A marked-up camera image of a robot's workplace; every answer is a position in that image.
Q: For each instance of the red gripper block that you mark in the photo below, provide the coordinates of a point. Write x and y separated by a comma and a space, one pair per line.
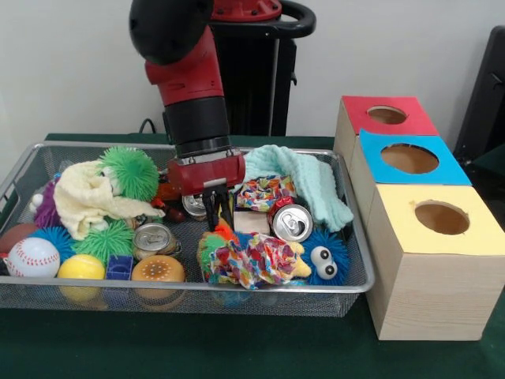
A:
205, 173

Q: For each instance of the green spiky ball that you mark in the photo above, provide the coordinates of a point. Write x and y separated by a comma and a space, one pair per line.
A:
132, 173

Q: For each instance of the light blue muslin cloth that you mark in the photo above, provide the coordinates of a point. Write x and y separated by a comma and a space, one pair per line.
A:
315, 185

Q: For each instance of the tan plush animal toy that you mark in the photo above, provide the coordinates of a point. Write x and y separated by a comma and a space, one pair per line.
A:
303, 264

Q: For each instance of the cream muslin cloth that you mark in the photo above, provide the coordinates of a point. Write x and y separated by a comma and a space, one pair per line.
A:
79, 197

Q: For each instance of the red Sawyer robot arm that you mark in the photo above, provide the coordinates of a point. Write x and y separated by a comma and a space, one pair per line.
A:
185, 79

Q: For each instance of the shallow clear mesh bin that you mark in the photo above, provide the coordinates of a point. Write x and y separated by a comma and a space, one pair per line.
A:
276, 304

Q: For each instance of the wooden three-hole box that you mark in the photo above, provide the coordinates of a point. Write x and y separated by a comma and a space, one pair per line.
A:
434, 276

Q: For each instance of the multicolour spiky caterpillar toy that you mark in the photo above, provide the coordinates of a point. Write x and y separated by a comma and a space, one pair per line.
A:
207, 245

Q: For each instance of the pull-tab tin can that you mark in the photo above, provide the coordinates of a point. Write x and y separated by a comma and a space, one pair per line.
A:
152, 239

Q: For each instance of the crushed drink can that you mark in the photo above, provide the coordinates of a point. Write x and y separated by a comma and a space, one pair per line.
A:
292, 225

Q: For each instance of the burger toy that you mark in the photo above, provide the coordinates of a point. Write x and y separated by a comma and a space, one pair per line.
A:
158, 270

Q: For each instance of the blue spiky ball with eyes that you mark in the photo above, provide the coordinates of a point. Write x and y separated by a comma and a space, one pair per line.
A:
331, 245

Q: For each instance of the dark green table cloth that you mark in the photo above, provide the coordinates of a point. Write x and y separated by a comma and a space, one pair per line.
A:
197, 347

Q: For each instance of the white baseball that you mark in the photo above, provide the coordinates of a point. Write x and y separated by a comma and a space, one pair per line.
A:
31, 256

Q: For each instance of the green covered side table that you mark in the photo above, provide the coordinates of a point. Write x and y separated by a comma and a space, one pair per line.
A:
495, 158

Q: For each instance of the black stand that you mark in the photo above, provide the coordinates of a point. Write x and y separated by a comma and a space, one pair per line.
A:
485, 98

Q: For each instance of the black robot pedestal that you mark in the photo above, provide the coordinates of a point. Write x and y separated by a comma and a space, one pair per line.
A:
256, 79

